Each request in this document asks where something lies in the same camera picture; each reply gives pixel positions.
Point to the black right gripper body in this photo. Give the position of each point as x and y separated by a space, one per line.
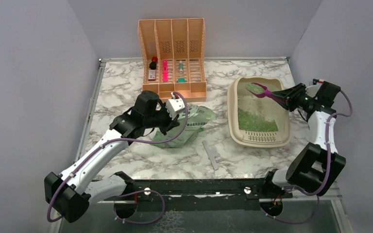
301 101

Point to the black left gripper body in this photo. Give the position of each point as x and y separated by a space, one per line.
161 119

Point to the purple litter scoop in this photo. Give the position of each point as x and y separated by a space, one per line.
261 91

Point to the green litter bag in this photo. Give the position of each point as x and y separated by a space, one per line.
198 117

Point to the beige litter box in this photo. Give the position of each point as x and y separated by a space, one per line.
257 122

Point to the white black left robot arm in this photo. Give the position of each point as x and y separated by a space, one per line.
125 129

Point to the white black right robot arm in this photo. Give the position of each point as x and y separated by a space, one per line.
319 163

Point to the red white small box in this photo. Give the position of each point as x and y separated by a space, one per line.
151 75

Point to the green tape dispenser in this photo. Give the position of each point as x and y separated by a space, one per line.
181 80

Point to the red and black stamp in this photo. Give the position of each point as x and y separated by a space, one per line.
153 63

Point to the green white glue stick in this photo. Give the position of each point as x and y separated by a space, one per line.
181 66

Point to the orange plastic file organizer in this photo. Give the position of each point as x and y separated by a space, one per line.
174 40

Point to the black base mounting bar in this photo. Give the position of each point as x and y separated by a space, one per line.
176 195

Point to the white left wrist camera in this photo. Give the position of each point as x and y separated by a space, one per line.
175 106

